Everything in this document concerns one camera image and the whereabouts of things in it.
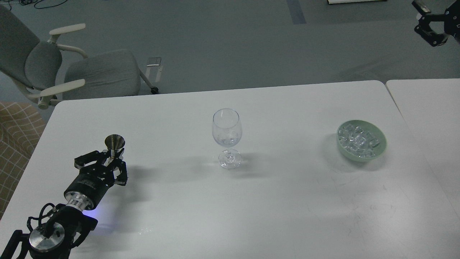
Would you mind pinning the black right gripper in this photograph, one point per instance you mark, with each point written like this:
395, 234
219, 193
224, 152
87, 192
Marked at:
451, 19

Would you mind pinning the beige checkered cushion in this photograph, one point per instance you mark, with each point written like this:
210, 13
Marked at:
21, 127

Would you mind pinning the clear wine glass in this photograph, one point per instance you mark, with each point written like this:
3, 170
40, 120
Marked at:
227, 131

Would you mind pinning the clear ice cubes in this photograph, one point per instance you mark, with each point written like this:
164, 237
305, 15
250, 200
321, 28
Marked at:
358, 141

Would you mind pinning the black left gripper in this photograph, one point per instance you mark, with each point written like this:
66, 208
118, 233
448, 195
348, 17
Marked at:
95, 178

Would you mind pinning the grey office chair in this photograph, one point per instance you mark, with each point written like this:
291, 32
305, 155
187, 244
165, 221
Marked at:
42, 70

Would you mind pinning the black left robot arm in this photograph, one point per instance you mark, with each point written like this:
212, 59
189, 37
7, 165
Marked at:
60, 228

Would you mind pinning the steel double jigger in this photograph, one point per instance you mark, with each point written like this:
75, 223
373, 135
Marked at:
115, 144

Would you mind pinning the green bowl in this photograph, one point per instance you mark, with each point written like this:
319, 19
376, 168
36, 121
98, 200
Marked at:
380, 150

